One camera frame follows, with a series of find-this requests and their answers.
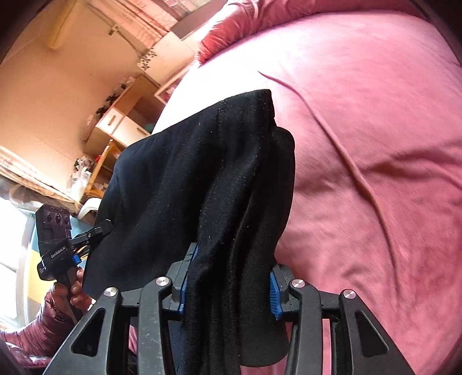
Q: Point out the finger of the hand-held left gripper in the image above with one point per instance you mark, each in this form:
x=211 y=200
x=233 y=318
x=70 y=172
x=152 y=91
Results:
x=97 y=230
x=75 y=260

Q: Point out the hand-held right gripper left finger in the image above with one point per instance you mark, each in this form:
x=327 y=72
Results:
x=181 y=292

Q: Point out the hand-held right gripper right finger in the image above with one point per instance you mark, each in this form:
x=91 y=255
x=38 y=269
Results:
x=275 y=295

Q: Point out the black pants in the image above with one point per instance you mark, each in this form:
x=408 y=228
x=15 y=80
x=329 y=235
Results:
x=173 y=173

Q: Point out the person's left forearm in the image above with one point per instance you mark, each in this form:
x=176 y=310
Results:
x=39 y=324

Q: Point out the person's left hand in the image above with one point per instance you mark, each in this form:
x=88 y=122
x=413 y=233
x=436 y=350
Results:
x=77 y=295

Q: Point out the white plastic chair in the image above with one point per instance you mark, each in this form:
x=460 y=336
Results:
x=89 y=207

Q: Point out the white plastic bag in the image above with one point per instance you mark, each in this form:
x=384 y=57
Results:
x=80 y=178

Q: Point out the wooden open shelf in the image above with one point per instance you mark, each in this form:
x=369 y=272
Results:
x=104 y=169

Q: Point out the wooden cabinet with white drawer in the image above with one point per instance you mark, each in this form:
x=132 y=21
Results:
x=122 y=122

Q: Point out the pink bed blanket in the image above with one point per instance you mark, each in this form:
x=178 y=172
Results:
x=361 y=144

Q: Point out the white spotted box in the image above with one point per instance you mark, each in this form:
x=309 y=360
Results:
x=162 y=57

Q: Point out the white air conditioner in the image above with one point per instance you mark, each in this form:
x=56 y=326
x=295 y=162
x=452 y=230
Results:
x=68 y=25

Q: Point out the pink patterned curtain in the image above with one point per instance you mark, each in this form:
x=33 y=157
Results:
x=137 y=21

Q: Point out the grey headboard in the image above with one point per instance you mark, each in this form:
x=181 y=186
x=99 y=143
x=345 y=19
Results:
x=198 y=21

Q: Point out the red duvet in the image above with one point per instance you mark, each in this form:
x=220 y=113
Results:
x=252 y=18

